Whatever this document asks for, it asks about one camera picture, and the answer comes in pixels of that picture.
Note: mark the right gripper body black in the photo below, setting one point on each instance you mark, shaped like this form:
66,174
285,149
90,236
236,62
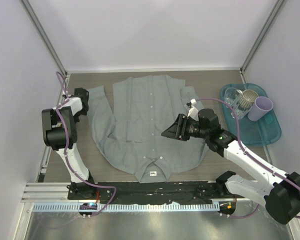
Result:
193,129

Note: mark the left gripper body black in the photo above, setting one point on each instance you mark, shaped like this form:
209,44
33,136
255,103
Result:
76,117

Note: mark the grey button-up shirt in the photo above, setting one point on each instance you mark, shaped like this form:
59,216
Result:
129,133

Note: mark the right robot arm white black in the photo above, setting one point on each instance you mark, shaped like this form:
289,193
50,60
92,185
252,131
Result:
274,189

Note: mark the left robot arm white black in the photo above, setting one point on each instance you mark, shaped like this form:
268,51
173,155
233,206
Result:
60,133

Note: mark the clear glass cup rear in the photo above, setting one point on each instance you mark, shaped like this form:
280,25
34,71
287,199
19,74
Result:
231,96

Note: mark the clear glass cup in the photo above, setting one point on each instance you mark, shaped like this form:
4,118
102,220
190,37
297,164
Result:
240,113
231,96

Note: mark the clear glass cup front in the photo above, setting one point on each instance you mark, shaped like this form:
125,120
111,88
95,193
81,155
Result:
240,113

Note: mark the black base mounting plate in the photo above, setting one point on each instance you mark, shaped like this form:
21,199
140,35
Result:
129,193

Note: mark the metal cup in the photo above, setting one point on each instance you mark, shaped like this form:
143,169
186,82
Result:
247,98

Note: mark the lilac plastic cup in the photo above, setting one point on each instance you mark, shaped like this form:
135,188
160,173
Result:
262,105

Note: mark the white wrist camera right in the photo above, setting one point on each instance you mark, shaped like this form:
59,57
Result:
192,110

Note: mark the slotted cable duct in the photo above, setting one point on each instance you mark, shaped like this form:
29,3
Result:
87,207

